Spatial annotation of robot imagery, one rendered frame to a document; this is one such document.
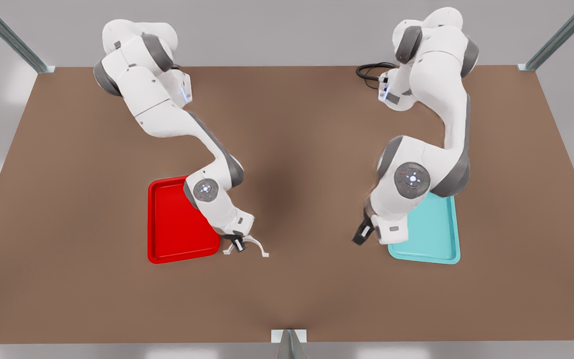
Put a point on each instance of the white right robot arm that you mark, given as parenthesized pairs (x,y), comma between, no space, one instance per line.
(152,102)

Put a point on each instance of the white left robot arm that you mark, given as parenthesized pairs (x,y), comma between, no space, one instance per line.
(439,75)

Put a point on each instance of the silver frame post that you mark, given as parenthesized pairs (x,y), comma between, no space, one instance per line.
(289,344)
(10,37)
(558,37)

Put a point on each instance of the cyan rectangular tray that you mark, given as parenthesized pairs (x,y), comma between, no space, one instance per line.
(434,234)

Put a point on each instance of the white drainage pipe clamp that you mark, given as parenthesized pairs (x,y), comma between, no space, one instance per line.
(255,244)

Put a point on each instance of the red rectangular tray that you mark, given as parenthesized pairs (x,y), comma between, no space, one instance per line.
(175,232)

